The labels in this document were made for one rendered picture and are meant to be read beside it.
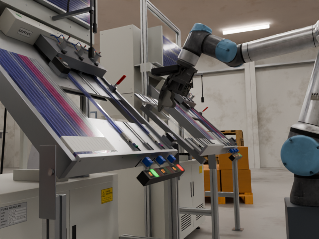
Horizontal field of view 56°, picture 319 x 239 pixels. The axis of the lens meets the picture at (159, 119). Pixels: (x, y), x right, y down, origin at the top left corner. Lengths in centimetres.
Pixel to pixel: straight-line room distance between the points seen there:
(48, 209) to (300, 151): 68
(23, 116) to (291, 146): 75
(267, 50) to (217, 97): 896
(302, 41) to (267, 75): 896
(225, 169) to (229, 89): 633
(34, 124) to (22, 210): 35
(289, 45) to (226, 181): 299
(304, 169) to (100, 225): 89
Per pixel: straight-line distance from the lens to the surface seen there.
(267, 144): 989
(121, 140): 108
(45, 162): 76
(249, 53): 120
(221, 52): 109
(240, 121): 995
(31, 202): 112
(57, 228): 77
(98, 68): 150
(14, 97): 92
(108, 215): 148
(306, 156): 95
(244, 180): 401
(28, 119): 87
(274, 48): 118
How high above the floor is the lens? 75
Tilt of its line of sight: 5 degrees up
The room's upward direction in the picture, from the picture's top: 1 degrees counter-clockwise
